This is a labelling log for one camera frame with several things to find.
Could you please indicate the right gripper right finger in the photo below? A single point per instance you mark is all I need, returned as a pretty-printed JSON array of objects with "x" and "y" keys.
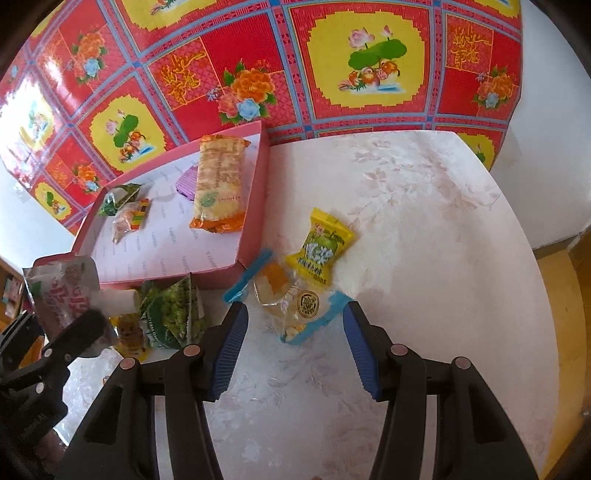
[{"x": 392, "y": 373}]

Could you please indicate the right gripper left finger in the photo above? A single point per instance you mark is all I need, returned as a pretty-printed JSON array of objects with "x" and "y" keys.
[{"x": 197, "y": 374}]

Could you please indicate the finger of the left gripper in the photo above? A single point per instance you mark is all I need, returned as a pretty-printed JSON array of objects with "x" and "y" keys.
[{"x": 73, "y": 341}]

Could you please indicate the yellow jelly cup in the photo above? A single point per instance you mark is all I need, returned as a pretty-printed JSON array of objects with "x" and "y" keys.
[{"x": 131, "y": 340}]

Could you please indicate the pink white drink pouch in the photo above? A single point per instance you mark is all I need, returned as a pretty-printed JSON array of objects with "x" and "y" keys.
[{"x": 62, "y": 289}]

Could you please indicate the green pea snack bag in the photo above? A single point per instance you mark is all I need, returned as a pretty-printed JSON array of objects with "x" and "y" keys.
[{"x": 172, "y": 317}]

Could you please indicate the clear blue-edged snack packet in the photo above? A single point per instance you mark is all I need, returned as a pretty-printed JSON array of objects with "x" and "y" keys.
[{"x": 297, "y": 308}]

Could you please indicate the yellow green candy packet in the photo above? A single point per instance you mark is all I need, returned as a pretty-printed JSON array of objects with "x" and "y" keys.
[{"x": 327, "y": 239}]

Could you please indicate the clear rainbow candy packet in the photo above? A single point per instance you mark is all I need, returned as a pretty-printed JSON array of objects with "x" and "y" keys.
[{"x": 129, "y": 218}]

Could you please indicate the green crumpled snack packet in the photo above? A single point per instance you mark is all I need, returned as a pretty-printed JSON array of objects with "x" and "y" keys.
[{"x": 116, "y": 198}]

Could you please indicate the pink cardboard tray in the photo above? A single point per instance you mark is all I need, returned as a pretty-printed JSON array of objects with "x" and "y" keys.
[{"x": 165, "y": 248}]

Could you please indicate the purple mint tin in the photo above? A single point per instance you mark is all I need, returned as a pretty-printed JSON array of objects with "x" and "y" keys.
[{"x": 186, "y": 185}]

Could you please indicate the orange cracker packet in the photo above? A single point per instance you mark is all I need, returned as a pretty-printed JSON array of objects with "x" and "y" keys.
[{"x": 217, "y": 204}]

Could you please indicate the wooden furniture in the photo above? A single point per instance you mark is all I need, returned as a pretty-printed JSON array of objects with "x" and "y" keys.
[{"x": 565, "y": 268}]

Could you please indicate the red floral wall covering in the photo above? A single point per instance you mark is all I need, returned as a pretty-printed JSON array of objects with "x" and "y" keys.
[{"x": 100, "y": 87}]

